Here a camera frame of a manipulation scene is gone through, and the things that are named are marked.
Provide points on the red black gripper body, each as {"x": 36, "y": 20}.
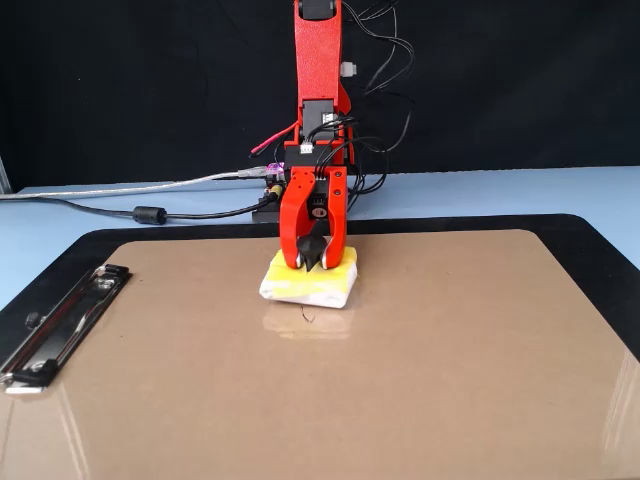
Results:
{"x": 320, "y": 200}

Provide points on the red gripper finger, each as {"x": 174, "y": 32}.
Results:
{"x": 290, "y": 220}
{"x": 338, "y": 215}

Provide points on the yellow sponge with black knob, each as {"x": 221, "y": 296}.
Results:
{"x": 310, "y": 291}

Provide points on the brown glossy clipboard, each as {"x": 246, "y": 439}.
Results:
{"x": 350, "y": 390}

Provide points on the black backdrop cloth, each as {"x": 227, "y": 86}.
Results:
{"x": 125, "y": 75}

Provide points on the silver metal clipboard clip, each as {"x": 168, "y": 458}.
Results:
{"x": 65, "y": 325}

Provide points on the black rectangular desk mat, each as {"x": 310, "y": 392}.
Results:
{"x": 600, "y": 240}

